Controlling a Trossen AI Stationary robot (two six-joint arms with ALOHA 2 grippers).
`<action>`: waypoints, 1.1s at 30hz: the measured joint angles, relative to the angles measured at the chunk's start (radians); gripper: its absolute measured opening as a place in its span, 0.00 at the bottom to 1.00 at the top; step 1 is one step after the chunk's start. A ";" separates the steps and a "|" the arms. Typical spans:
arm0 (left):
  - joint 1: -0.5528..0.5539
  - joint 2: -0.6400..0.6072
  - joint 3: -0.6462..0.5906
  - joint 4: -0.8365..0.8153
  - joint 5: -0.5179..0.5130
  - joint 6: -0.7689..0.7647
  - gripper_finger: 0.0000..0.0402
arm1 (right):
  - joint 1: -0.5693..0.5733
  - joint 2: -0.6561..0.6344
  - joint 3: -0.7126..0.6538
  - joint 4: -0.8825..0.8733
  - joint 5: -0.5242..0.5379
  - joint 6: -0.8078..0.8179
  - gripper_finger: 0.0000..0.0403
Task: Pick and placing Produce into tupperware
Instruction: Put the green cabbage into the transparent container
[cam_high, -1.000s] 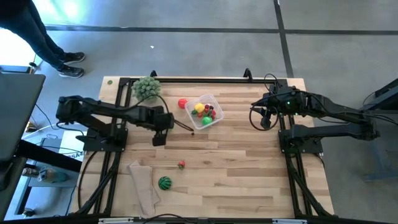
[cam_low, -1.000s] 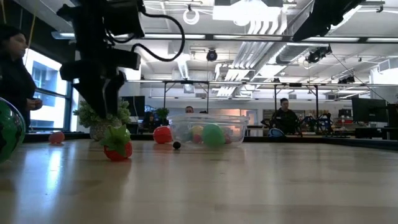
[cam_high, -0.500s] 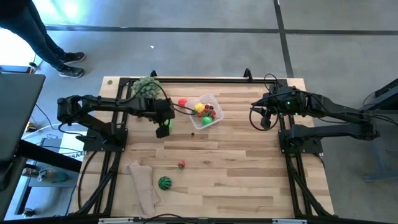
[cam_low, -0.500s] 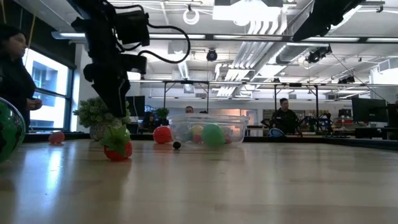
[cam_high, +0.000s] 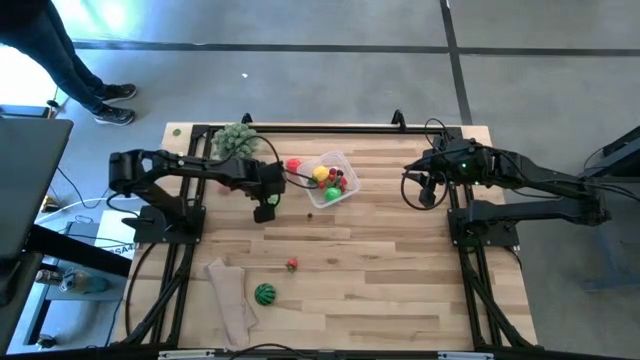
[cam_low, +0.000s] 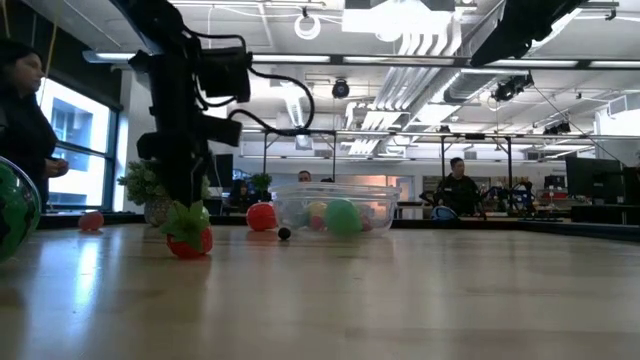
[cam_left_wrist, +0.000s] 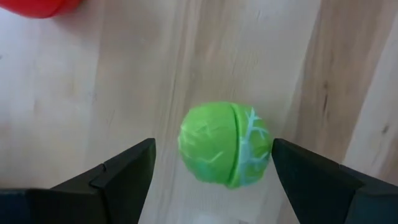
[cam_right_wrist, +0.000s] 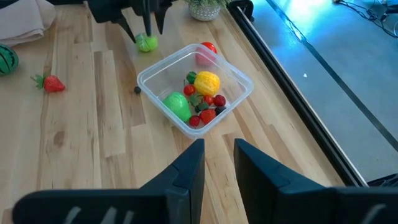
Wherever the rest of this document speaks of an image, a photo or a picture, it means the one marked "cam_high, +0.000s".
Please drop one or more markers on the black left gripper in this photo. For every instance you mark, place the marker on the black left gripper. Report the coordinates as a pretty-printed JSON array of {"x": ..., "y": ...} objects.
[{"x": 265, "y": 180}]

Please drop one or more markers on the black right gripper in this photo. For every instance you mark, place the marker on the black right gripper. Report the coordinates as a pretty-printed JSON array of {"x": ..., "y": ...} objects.
[{"x": 457, "y": 167}]

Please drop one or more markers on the clear plastic tupperware container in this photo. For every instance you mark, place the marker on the clear plastic tupperware container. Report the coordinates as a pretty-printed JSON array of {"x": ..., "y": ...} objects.
[{"x": 315, "y": 197}]

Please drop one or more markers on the red toy strawberry with leaves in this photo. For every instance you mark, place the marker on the red toy strawberry with leaves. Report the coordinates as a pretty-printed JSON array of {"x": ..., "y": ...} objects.
[{"x": 292, "y": 264}]

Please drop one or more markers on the yellow toy pineapple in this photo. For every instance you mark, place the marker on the yellow toy pineapple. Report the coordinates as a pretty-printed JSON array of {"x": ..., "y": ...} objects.
[{"x": 320, "y": 173}]

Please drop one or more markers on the green striped toy watermelon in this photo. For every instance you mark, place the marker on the green striped toy watermelon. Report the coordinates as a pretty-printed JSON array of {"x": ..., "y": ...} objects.
[{"x": 265, "y": 294}]

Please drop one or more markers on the leafless red toy strawberry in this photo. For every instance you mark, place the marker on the leafless red toy strawberry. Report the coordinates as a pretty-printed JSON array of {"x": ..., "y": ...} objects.
[{"x": 343, "y": 182}]

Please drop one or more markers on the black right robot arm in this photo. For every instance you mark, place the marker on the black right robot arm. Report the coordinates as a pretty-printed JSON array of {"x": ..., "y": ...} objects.
[{"x": 540, "y": 180}]

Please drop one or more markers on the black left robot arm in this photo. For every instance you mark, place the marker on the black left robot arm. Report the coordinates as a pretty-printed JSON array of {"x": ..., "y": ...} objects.
[{"x": 200, "y": 167}]

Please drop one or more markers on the green grape bunch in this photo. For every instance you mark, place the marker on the green grape bunch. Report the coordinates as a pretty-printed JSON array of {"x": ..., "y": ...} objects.
[{"x": 232, "y": 137}]

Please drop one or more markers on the beige folded cloth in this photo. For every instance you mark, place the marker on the beige folded cloth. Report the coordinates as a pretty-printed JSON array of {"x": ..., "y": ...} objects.
[{"x": 227, "y": 295}]

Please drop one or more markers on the white printed sheet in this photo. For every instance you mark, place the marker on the white printed sheet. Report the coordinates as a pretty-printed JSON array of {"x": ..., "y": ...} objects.
[{"x": 112, "y": 225}]

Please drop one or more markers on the teal plastic bottle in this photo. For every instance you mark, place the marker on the teal plastic bottle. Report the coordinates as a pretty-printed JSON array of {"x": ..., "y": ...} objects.
[{"x": 85, "y": 283}]

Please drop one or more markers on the dark blue metal cart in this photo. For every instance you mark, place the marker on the dark blue metal cart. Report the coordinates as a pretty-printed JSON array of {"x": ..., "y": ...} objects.
[{"x": 625, "y": 155}]

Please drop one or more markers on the black desk leg beam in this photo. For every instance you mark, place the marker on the black desk leg beam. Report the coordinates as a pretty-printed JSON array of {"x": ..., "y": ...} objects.
[{"x": 65, "y": 247}]

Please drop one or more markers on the person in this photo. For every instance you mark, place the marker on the person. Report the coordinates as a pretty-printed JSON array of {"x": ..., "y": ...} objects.
[{"x": 50, "y": 50}]

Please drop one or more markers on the black metal table frame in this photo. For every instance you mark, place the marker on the black metal table frame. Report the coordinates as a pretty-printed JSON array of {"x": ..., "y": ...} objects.
[{"x": 415, "y": 131}]

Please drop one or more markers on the black frame bracket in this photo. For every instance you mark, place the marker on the black frame bracket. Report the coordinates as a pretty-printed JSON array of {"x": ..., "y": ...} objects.
[
  {"x": 246, "y": 118},
  {"x": 398, "y": 119}
]

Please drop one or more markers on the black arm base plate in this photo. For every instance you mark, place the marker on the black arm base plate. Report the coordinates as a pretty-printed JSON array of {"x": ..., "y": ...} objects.
[
  {"x": 150, "y": 232},
  {"x": 505, "y": 237}
]

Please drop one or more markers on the silver edge bracket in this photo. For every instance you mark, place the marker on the silver edge bracket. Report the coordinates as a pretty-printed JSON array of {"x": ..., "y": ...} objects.
[
  {"x": 465, "y": 356},
  {"x": 185, "y": 355}
]

